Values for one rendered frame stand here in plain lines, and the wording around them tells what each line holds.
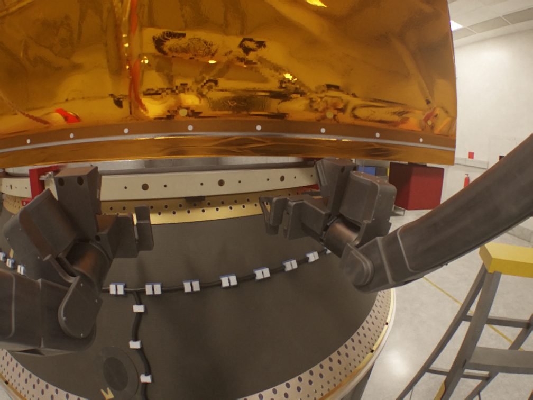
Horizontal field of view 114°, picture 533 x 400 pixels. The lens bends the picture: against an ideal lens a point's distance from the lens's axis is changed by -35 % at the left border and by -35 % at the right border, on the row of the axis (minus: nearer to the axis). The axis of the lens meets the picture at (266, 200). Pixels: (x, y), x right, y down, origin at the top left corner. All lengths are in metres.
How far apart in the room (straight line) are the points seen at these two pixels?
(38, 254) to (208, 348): 0.43
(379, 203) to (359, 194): 0.03
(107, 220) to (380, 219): 0.34
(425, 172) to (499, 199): 0.65
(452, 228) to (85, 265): 0.36
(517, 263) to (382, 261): 0.62
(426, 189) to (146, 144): 0.81
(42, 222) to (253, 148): 0.47
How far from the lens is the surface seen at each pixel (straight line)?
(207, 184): 0.56
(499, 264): 0.85
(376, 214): 0.34
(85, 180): 0.30
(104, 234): 0.32
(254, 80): 0.59
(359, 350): 0.86
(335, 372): 0.78
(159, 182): 0.55
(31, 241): 0.27
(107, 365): 0.66
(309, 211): 0.40
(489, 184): 0.26
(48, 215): 0.29
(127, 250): 0.38
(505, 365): 0.97
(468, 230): 0.26
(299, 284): 0.68
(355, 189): 0.35
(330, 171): 0.38
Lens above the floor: 1.78
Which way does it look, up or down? 13 degrees down
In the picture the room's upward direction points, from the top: 1 degrees clockwise
